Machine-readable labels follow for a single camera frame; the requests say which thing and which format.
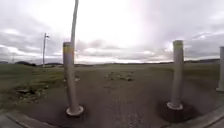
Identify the grey gravel ground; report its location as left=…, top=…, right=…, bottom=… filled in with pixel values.
left=14, top=64, right=224, bottom=128

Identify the grey bollard with yellow band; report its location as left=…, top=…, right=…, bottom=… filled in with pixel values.
left=62, top=41, right=85, bottom=117
left=166, top=39, right=185, bottom=111

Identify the tall pale pole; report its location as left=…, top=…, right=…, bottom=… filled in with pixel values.
left=69, top=0, right=80, bottom=48

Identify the utility pole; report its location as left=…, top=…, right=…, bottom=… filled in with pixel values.
left=41, top=32, right=51, bottom=68

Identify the distant dark treeline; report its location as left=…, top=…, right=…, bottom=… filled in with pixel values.
left=0, top=58, right=222, bottom=67

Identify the green grass field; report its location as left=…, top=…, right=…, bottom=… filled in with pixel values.
left=0, top=62, right=224, bottom=113

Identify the grey concrete kerb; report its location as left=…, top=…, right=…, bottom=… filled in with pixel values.
left=0, top=110, right=58, bottom=128

